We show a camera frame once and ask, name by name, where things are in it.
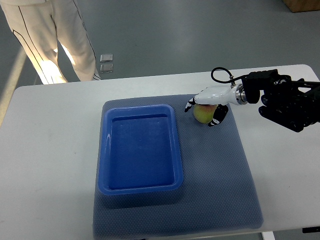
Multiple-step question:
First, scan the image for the person in white trousers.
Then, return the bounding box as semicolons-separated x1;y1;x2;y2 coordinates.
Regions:
0;0;100;85

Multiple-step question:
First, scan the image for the green red peach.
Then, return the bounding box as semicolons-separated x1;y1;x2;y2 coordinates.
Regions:
193;104;217;124

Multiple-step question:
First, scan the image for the blue plastic tray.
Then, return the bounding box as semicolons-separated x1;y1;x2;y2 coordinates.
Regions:
97;104;184;196

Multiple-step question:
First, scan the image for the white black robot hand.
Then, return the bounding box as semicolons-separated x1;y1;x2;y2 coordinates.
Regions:
184;84;248;127

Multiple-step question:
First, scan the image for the white table leg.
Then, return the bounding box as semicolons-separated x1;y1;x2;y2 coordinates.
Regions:
261;231;276;240

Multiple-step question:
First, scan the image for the metal floor plate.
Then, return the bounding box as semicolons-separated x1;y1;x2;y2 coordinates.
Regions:
100;53;113;63
100;62;114;74

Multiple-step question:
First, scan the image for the upper metal floor plate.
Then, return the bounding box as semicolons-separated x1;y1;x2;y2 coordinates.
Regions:
100;53;113;63

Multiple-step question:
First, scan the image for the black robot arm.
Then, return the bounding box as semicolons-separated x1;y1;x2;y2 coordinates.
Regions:
210;67;320;133

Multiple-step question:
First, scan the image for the lower metal floor plate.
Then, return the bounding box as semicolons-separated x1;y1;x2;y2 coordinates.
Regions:
100;62;114;74

